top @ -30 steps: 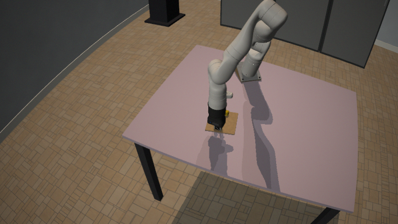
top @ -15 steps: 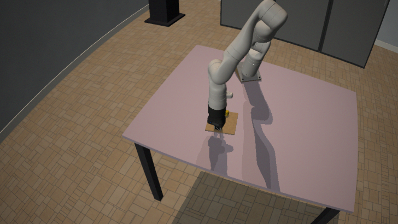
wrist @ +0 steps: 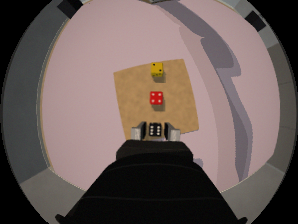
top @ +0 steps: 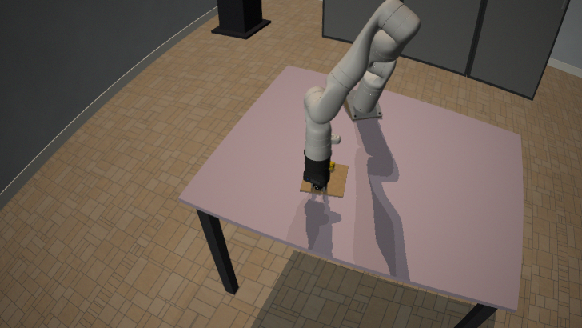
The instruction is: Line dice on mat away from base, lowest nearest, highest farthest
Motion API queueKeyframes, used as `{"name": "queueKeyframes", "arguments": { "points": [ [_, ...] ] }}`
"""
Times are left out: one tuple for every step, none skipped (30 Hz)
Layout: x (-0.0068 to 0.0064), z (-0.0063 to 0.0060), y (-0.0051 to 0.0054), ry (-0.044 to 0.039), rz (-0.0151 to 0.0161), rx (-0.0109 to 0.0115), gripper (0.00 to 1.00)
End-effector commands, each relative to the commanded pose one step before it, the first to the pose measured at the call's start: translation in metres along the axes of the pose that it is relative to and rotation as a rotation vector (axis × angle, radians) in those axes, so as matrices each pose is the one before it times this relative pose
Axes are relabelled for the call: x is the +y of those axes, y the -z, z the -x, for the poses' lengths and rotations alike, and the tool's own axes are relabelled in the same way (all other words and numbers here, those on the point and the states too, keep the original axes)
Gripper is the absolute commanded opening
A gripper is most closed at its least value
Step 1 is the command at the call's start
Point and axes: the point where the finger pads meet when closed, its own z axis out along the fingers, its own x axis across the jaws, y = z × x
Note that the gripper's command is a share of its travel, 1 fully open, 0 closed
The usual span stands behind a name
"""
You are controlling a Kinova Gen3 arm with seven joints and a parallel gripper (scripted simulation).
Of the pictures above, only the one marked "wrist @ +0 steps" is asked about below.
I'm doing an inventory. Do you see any yellow die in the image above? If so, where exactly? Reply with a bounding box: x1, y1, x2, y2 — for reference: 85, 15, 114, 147
151, 63, 163, 77

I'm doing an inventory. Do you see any red die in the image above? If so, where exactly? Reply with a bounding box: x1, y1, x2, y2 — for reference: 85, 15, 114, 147
150, 91, 163, 105

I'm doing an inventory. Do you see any tan flat mat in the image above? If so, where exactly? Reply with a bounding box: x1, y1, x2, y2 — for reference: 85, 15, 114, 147
113, 59, 199, 141

